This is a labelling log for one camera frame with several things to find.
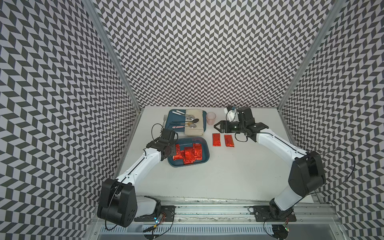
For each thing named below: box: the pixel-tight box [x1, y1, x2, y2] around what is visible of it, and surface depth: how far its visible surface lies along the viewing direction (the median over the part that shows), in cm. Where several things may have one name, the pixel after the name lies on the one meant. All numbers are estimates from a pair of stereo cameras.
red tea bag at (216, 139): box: [212, 133, 222, 147], surface depth 101 cm
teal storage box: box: [188, 137, 210, 167], surface depth 92 cm
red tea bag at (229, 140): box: [224, 134, 235, 148], surface depth 101 cm
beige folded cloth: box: [184, 109, 204, 136], surface depth 110 cm
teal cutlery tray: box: [165, 109, 207, 133], surface depth 114 cm
